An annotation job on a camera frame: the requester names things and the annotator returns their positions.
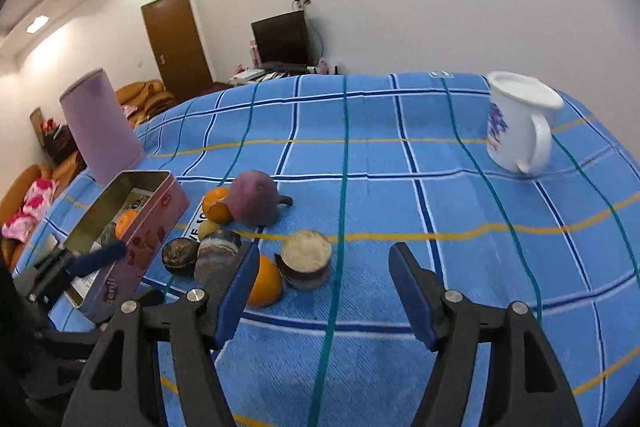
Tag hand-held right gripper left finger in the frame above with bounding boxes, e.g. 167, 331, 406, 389
61, 241, 261, 427

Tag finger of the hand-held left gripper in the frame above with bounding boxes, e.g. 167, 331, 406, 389
27, 239, 128, 303

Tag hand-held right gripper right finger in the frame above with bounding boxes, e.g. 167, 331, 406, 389
388, 242, 585, 427

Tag orange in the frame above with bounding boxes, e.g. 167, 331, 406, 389
114, 209, 138, 239
201, 187, 235, 224
246, 254, 284, 309

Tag grey-brown fruit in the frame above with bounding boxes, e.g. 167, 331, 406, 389
194, 229, 245, 285

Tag pink metal tin box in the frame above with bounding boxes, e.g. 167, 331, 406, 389
47, 169, 191, 324

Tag dark round fruit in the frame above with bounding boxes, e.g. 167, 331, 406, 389
161, 237, 200, 277

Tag cut dark fruit white flesh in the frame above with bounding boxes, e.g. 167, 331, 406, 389
276, 230, 333, 291

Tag printed paper sheets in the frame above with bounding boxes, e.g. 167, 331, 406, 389
120, 188, 153, 212

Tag white cloth label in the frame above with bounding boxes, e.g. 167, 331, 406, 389
182, 202, 208, 240

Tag pink floral cloth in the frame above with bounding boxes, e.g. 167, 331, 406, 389
1, 178, 55, 240

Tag purple onion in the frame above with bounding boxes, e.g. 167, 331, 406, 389
227, 170, 296, 227

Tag orange-brown sofa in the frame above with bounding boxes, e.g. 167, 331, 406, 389
0, 152, 87, 268
115, 79, 176, 125

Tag blue plaid cloth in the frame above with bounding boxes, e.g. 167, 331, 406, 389
10, 72, 640, 427

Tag purple tumbler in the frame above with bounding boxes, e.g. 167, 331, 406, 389
59, 68, 145, 188

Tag dark cluttered shelf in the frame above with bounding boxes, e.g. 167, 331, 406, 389
30, 107, 81, 168

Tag white enamel mug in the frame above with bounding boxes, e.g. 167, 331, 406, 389
486, 71, 565, 178

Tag brown wooden door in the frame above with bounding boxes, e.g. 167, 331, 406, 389
141, 0, 215, 100

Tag television stand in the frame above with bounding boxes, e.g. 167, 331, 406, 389
227, 62, 346, 86

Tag black television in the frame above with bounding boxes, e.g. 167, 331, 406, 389
250, 11, 313, 66

